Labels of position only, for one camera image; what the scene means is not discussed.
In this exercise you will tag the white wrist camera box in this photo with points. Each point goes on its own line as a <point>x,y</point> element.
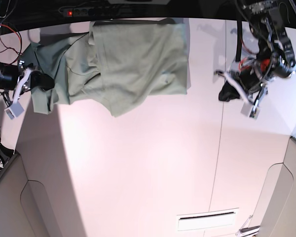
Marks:
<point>250,111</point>
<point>14,110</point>

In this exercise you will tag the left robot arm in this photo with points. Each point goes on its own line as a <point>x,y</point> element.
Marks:
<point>274,59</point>

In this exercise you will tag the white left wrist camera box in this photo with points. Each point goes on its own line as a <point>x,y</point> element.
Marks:
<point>250,111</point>

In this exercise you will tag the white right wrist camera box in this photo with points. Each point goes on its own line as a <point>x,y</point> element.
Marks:
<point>14,110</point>

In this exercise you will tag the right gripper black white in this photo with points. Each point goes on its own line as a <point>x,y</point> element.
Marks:
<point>16,80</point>

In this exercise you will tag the white table cable slot plate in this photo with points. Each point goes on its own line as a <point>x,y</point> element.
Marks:
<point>206,220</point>

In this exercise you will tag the black power strip red switch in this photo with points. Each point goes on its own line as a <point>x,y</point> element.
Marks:
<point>89,11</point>

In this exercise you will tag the light green T-shirt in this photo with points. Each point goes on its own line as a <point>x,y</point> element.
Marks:
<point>117,65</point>

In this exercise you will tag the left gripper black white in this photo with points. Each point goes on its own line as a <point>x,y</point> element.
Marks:
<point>245,84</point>

